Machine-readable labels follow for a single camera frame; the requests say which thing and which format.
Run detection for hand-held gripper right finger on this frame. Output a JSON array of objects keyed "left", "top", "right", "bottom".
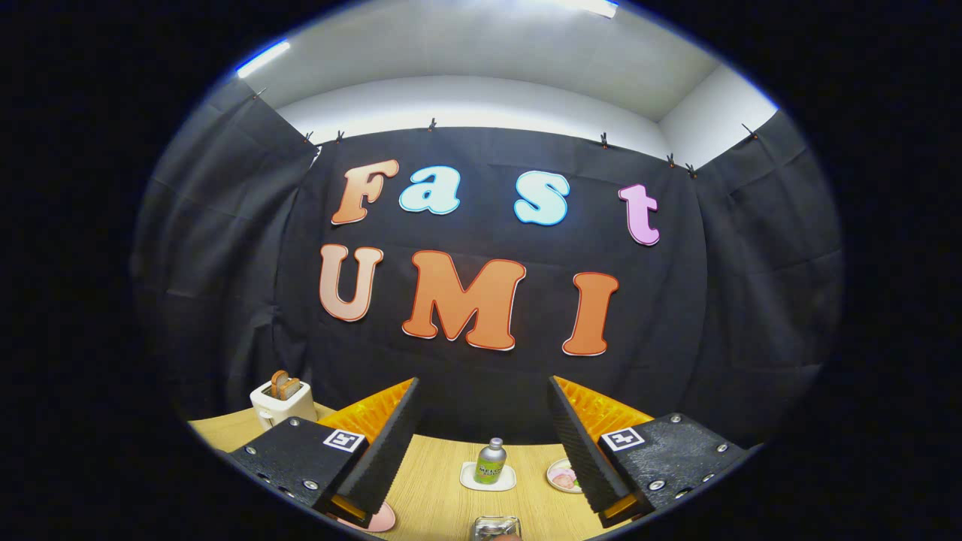
[{"left": 547, "top": 376, "right": 754, "bottom": 529}]

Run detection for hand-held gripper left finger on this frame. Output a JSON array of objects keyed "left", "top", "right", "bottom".
[{"left": 225, "top": 377, "right": 420, "bottom": 529}]

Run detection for white oval plate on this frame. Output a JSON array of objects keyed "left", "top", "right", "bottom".
[{"left": 546, "top": 458, "right": 584, "bottom": 494}]

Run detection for pink round plate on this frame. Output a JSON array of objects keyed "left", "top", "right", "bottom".
[{"left": 334, "top": 502, "right": 397, "bottom": 533}]

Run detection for white square coaster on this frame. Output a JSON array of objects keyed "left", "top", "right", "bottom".
[{"left": 459, "top": 461, "right": 519, "bottom": 493}]

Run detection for green soda bottle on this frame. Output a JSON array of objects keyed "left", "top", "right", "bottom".
[{"left": 473, "top": 437, "right": 508, "bottom": 485}]

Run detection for white toaster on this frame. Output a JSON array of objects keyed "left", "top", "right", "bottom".
[{"left": 250, "top": 379, "right": 319, "bottom": 431}]

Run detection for row of black cloth clips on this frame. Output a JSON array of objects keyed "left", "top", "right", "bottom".
[{"left": 252, "top": 89, "right": 758, "bottom": 180}]

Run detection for long ceiling light strip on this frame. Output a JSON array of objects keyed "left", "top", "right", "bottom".
[{"left": 235, "top": 39, "right": 292, "bottom": 79}]

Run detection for bright ceiling light panel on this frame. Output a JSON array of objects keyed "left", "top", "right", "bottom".
[{"left": 519, "top": 0, "right": 619, "bottom": 20}]

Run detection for metal wire cutlery basket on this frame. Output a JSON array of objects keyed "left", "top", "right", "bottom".
[{"left": 471, "top": 515, "right": 522, "bottom": 541}]

